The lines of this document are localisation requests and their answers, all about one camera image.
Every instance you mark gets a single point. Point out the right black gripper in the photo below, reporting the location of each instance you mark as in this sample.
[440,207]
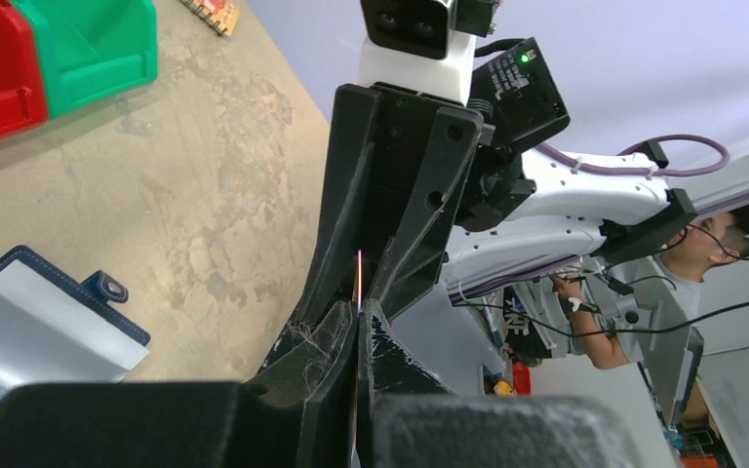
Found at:
[410,164]

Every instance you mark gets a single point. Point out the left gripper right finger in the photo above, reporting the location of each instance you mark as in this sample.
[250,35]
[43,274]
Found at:
[408,418]

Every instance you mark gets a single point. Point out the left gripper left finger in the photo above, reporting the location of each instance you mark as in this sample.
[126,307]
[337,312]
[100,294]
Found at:
[296,413]

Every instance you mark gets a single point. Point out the blue leather card holder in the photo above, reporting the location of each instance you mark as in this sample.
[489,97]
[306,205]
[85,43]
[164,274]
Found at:
[54,328]

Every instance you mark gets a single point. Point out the green plastic bin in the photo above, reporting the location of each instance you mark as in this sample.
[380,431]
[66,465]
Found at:
[89,50]

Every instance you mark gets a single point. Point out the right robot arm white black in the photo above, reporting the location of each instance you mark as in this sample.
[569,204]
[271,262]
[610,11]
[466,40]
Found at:
[616,208]

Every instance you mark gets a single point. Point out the orange card with pattern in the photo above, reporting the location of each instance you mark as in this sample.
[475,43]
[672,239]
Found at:
[220,16]

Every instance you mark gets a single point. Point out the person in grey shirt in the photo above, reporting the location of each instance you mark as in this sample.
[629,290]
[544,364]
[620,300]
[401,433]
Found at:
[714,241]

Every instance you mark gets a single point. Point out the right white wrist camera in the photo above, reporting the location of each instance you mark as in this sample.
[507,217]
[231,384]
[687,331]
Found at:
[424,46]

